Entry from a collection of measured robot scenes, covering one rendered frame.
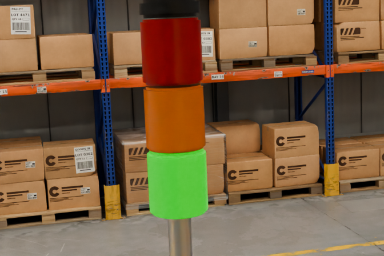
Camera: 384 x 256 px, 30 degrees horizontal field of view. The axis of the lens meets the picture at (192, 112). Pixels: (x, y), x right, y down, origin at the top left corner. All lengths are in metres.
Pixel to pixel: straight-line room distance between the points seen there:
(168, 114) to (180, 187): 0.06
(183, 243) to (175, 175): 0.06
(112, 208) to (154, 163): 7.68
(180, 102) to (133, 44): 7.60
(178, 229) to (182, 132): 0.09
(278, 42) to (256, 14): 0.43
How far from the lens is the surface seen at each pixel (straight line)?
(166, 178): 0.58
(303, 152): 8.88
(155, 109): 0.58
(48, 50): 8.07
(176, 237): 0.61
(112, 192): 8.22
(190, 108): 0.58
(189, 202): 0.59
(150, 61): 0.58
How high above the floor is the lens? 2.33
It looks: 8 degrees down
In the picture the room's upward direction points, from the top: 2 degrees counter-clockwise
